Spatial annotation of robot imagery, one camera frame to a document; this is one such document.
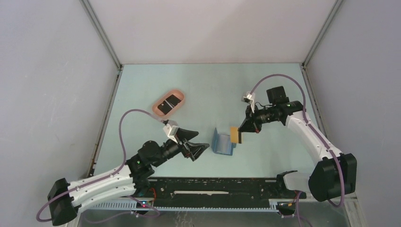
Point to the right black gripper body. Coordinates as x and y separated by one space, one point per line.
261 116

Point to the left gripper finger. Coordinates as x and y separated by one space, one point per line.
194 150
183 136

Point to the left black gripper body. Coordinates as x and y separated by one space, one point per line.
171 148

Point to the gold credit card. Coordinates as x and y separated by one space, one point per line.
235 135

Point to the blue card holder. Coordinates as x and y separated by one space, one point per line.
221 144

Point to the black credit card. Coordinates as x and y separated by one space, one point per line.
169 104

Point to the pink oval tray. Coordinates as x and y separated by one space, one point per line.
176 92

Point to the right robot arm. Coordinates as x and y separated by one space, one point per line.
334 173

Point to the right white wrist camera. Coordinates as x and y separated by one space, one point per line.
249 98

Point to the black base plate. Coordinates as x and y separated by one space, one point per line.
215 193

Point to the aluminium frame rail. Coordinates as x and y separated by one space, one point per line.
139 203

